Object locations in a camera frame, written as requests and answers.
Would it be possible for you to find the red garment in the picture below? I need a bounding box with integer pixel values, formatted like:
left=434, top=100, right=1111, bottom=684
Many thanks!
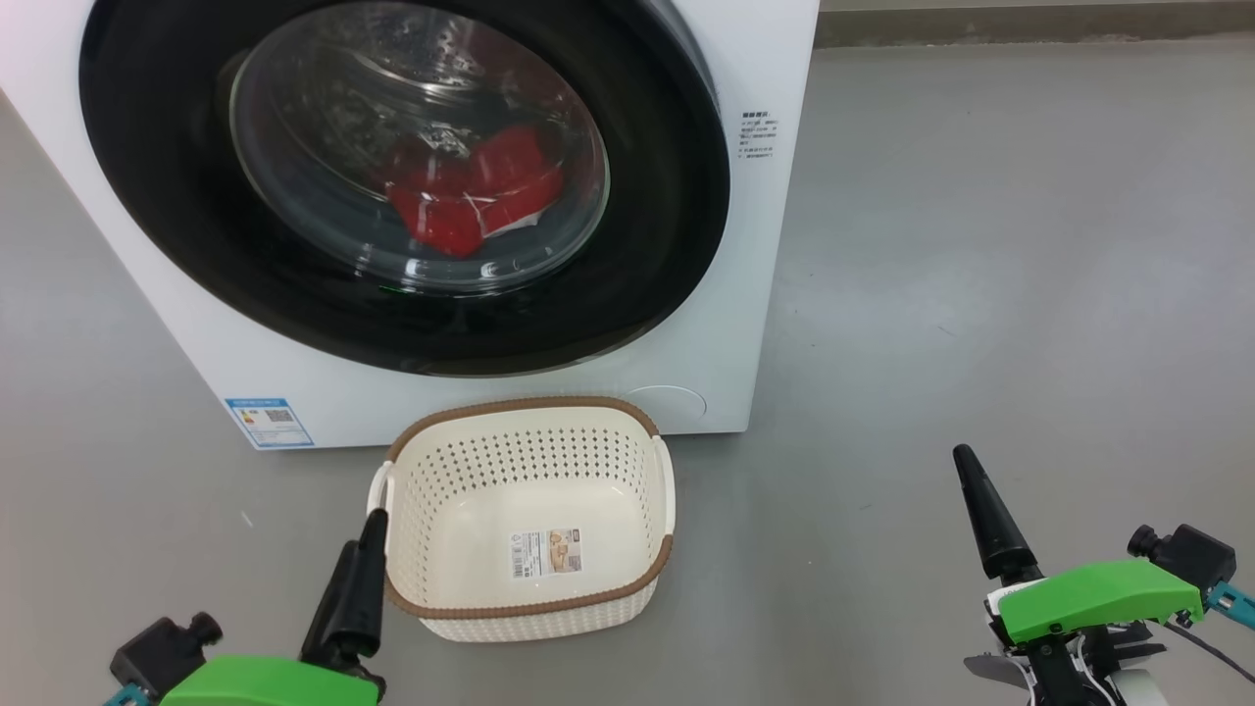
left=385, top=125, right=565, bottom=258

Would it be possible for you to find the right camera cable teal connector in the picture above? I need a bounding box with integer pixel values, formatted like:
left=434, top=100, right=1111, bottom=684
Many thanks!
left=1208, top=580, right=1255, bottom=627

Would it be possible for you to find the round black glass washer door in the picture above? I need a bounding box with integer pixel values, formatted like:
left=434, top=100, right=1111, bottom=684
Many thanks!
left=78, top=0, right=731, bottom=378

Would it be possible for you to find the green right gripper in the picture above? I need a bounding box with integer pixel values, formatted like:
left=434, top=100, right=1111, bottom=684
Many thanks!
left=953, top=444, right=1205, bottom=648

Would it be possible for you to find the white front-load washing machine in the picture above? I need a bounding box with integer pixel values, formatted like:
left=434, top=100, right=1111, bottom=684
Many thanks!
left=0, top=0, right=821, bottom=452

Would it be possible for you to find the small printed text label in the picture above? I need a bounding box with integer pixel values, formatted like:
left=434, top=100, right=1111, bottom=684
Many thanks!
left=740, top=111, right=778, bottom=161

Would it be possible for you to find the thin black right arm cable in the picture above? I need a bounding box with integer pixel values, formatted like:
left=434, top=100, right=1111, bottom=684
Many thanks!
left=1162, top=620, right=1255, bottom=683

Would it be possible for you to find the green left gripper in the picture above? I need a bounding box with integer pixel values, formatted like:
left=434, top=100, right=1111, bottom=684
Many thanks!
left=162, top=510, right=390, bottom=706

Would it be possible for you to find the stainless steel washing machine drum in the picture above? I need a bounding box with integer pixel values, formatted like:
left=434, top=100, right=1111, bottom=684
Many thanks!
left=235, top=5, right=604, bottom=285

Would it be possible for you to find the cream perforated basket brown rim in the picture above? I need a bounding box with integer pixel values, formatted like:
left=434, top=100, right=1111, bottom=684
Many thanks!
left=368, top=396, right=677, bottom=643

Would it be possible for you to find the round white filter cover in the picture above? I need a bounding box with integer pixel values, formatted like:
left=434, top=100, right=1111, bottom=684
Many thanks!
left=620, top=385, right=708, bottom=429

